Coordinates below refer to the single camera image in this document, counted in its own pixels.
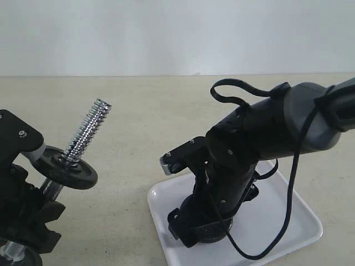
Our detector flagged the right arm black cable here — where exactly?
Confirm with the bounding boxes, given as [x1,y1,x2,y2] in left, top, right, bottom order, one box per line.
[210,79,344,260]

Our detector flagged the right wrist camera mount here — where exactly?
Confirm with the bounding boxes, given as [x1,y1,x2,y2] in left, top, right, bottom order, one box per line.
[159,136,209,176]

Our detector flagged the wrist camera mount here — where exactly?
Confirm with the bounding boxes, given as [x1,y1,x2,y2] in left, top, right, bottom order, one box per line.
[159,136,209,176]
[1,109,45,171]

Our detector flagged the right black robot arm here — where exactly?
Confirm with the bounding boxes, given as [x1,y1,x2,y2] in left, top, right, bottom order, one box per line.
[160,79,354,247]

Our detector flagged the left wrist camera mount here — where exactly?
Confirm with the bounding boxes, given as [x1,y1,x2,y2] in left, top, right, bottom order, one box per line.
[1,109,45,171]

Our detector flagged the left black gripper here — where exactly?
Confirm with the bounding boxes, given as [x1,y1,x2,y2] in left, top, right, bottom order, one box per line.
[1,163,65,254]

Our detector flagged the white rectangular plastic tray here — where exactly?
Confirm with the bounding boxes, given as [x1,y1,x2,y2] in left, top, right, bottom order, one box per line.
[147,159,323,265]

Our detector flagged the black weight plate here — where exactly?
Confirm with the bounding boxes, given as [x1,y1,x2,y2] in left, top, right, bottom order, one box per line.
[32,146,98,190]
[1,242,43,266]
[194,222,227,244]

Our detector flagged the chrome threaded dumbbell bar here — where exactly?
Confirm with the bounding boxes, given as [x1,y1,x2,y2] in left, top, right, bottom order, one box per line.
[1,99,111,256]

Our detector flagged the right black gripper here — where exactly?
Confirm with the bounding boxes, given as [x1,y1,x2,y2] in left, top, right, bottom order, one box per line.
[168,160,259,247]

